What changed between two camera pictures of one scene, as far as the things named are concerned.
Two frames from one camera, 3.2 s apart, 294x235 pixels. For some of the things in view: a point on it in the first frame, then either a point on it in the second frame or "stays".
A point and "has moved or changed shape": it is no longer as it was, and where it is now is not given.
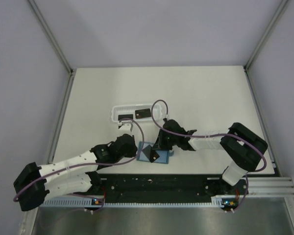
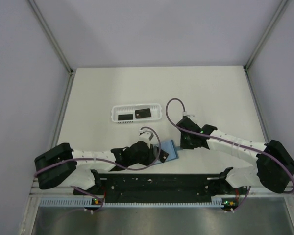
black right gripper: x=159 y=144 to x=183 y=145
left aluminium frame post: x=51 y=36 stays
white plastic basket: x=136 y=112 stays
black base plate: x=169 y=186 stays
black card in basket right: x=142 y=113 stays
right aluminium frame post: x=265 y=34 stays
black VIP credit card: x=154 y=155 has moved or changed shape
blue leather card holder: x=163 y=154 has moved or changed shape
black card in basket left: x=129 y=116 stays
